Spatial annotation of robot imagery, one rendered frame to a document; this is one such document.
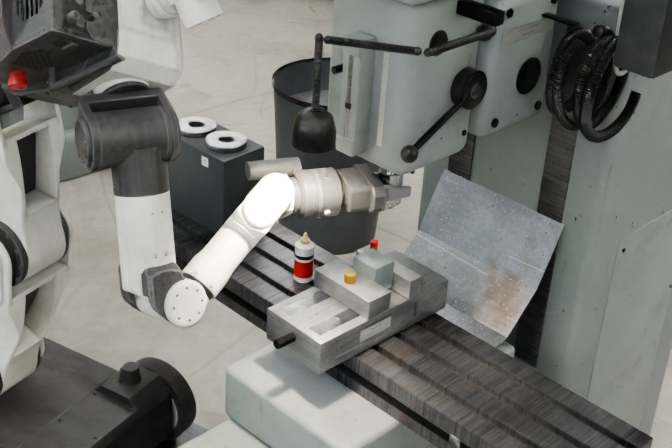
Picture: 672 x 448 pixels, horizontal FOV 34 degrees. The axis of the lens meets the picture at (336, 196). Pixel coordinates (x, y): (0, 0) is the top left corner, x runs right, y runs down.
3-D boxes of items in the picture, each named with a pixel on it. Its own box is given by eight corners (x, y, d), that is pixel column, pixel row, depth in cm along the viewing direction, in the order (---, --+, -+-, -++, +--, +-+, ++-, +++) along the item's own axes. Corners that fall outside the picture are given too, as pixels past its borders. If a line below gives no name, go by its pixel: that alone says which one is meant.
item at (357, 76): (351, 157, 191) (360, 41, 181) (335, 149, 193) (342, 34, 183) (367, 151, 193) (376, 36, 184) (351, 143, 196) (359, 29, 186)
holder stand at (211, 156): (222, 238, 245) (223, 156, 235) (159, 201, 258) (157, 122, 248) (262, 220, 253) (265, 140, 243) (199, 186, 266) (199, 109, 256)
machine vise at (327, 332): (319, 375, 203) (322, 325, 198) (265, 338, 213) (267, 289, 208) (445, 308, 225) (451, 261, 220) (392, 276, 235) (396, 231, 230)
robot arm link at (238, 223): (302, 188, 194) (256, 246, 189) (289, 200, 202) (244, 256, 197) (274, 164, 193) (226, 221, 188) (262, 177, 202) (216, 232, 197)
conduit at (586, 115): (580, 158, 194) (600, 45, 185) (506, 127, 204) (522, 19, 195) (637, 131, 206) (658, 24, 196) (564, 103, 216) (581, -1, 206)
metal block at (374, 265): (373, 296, 214) (375, 269, 211) (351, 282, 218) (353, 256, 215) (392, 286, 217) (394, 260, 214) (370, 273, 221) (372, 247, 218)
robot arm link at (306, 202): (324, 211, 195) (261, 218, 192) (307, 224, 205) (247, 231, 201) (313, 149, 198) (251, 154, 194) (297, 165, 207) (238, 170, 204)
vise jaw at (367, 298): (367, 320, 208) (369, 302, 206) (313, 286, 217) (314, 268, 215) (390, 309, 211) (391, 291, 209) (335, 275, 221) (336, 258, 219)
